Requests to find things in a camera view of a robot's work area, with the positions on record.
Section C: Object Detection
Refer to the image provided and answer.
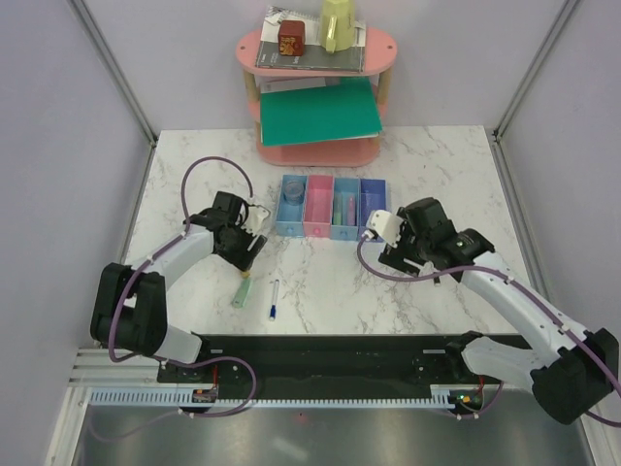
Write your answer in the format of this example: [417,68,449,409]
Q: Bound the blue cap pen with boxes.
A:
[269,279,280,321]

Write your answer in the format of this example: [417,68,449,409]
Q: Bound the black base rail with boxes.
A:
[156,335,495,395]

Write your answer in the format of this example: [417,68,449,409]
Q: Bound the pink drawer bin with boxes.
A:
[303,175,334,238]

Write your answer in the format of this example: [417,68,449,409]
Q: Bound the pink highlighter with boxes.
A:
[344,195,356,226]

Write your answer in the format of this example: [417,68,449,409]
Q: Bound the green highlighter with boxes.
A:
[333,192,343,226]
[231,277,252,309]

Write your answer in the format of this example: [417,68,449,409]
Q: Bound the yellow plastic pitcher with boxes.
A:
[319,0,356,53]

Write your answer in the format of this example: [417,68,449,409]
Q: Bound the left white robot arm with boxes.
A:
[90,191,270,382]

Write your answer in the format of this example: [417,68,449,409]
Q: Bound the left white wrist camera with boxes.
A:
[243,205,271,235]

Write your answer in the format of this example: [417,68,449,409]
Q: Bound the spiral notebook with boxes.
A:
[261,6,320,46]

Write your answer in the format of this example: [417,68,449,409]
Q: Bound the green folder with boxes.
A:
[260,78,382,147]

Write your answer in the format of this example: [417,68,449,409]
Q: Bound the red-brown cube box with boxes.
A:
[278,19,306,56]

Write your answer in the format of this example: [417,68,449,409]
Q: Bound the grey setup manual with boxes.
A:
[255,20,367,73]

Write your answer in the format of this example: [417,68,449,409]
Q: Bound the pink two-tier shelf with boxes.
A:
[236,27,398,167]

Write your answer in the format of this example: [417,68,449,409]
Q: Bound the light blue cable duct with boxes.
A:
[88,377,483,411]

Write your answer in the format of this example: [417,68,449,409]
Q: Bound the light blue drawer bin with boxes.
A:
[276,175,308,237]

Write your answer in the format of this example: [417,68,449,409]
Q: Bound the sky blue drawer bin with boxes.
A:
[330,178,360,241]

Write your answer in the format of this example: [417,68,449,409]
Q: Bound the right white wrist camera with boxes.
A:
[364,210,405,248]

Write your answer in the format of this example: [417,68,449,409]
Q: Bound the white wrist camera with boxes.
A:
[364,210,405,248]
[243,205,271,235]

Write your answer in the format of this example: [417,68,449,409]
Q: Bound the clear cup of pins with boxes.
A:
[283,180,305,206]

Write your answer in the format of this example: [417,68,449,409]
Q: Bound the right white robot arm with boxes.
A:
[364,197,620,424]

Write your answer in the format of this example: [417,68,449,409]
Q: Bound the purple drawer bin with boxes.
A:
[357,179,387,240]

